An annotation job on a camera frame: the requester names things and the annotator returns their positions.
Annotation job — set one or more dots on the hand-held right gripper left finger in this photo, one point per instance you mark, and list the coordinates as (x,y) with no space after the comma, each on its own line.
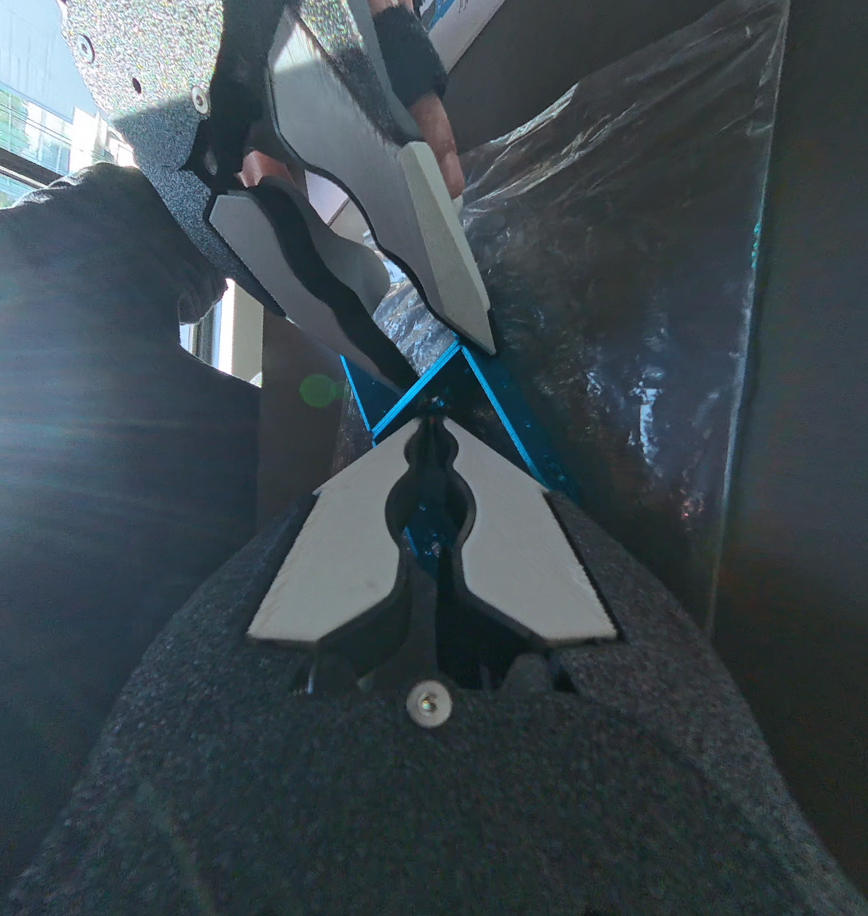
(334,565)

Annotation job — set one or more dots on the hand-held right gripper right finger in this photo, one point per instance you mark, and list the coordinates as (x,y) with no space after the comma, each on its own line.
(534,565)

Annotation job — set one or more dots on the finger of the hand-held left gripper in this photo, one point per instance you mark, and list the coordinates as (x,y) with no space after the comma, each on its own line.
(348,129)
(262,243)

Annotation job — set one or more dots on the blue metal bracket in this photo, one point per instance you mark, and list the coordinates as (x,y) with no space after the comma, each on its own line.
(505,408)

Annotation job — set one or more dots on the grey desk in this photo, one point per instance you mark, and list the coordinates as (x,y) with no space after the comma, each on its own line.
(820,358)

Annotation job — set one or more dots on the person's left hand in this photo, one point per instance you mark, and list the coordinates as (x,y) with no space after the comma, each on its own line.
(445,150)

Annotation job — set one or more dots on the white instruction sheet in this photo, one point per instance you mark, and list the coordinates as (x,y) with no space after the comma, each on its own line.
(462,28)

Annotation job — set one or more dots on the large clear plastic bag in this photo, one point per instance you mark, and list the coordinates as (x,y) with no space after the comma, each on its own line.
(620,286)

